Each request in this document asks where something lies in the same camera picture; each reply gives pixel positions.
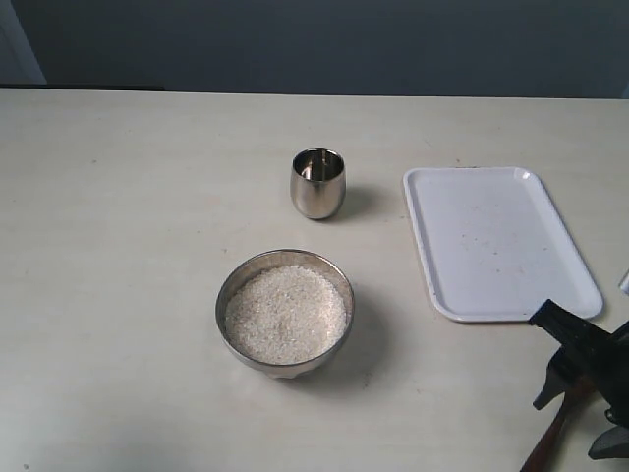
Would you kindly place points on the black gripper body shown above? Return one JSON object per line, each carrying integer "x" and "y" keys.
{"x": 603, "y": 358}

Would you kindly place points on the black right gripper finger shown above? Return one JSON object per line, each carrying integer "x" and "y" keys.
{"x": 563, "y": 376}

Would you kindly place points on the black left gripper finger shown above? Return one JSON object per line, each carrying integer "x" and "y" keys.
{"x": 565, "y": 327}

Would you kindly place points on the brown wooden spoon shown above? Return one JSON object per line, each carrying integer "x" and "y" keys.
{"x": 543, "y": 455}

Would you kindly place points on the steel bowl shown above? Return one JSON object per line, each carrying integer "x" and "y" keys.
{"x": 277, "y": 258}

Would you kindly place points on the small steel cup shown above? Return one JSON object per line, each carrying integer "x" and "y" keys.
{"x": 318, "y": 183}

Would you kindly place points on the white plastic tray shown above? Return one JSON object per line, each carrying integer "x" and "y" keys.
{"x": 493, "y": 246}

